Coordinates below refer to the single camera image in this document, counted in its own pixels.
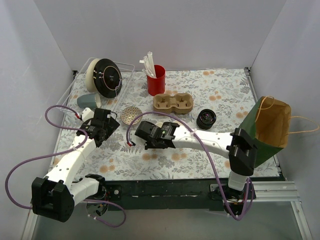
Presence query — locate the stack of brown paper cups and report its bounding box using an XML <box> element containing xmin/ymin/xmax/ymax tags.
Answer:
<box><xmin>155</xmin><ymin>120</ymin><xmax>181</xmax><ymax>128</ymax></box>

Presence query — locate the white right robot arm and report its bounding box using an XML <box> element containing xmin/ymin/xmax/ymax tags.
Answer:
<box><xmin>129</xmin><ymin>121</ymin><xmax>258</xmax><ymax>199</ymax></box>

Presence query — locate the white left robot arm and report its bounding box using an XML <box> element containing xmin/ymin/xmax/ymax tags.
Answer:
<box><xmin>31</xmin><ymin>108</ymin><xmax>120</xmax><ymax>223</ymax></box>

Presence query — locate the grey blue cup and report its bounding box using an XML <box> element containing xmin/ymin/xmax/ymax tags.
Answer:
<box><xmin>77</xmin><ymin>93</ymin><xmax>101</xmax><ymax>110</ymax></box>

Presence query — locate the patterned small bowl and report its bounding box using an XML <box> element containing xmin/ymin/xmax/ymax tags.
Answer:
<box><xmin>120</xmin><ymin>106</ymin><xmax>142</xmax><ymax>125</ymax></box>

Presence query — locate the brown pulp cup carrier stack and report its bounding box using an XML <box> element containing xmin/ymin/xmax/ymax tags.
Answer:
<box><xmin>152</xmin><ymin>93</ymin><xmax>194</xmax><ymax>114</ymax></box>

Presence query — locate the black round plate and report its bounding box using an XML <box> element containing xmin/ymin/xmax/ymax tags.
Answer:
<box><xmin>93</xmin><ymin>58</ymin><xmax>122</xmax><ymax>99</ymax></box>

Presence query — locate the red ribbed straw holder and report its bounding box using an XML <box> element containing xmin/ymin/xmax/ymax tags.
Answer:
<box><xmin>147</xmin><ymin>65</ymin><xmax>166</xmax><ymax>96</ymax></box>

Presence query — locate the cream round plate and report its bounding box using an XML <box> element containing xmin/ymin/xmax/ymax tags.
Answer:
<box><xmin>84</xmin><ymin>58</ymin><xmax>100</xmax><ymax>93</ymax></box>

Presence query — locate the floral tablecloth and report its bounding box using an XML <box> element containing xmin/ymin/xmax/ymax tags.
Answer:
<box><xmin>52</xmin><ymin>69</ymin><xmax>279</xmax><ymax>181</ymax></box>

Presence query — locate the white wrapped straw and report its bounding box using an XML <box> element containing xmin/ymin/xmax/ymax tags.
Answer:
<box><xmin>139</xmin><ymin>56</ymin><xmax>155</xmax><ymax>78</ymax></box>
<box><xmin>147</xmin><ymin>51</ymin><xmax>157</xmax><ymax>78</ymax></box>

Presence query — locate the green paper bag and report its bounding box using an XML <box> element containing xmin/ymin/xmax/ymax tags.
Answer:
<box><xmin>239</xmin><ymin>95</ymin><xmax>320</xmax><ymax>169</ymax></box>

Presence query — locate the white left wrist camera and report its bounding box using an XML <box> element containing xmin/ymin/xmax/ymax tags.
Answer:
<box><xmin>78</xmin><ymin>107</ymin><xmax>94</xmax><ymax>122</ymax></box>

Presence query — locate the white wire dish rack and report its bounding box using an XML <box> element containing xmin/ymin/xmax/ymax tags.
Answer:
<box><xmin>57</xmin><ymin>57</ymin><xmax>135</xmax><ymax>113</ymax></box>

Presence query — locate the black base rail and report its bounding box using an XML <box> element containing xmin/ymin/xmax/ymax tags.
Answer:
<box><xmin>77</xmin><ymin>174</ymin><xmax>256</xmax><ymax>217</ymax></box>

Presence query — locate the aluminium frame rail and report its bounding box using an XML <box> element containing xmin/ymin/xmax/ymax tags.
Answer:
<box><xmin>253</xmin><ymin>181</ymin><xmax>313</xmax><ymax>240</ymax></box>

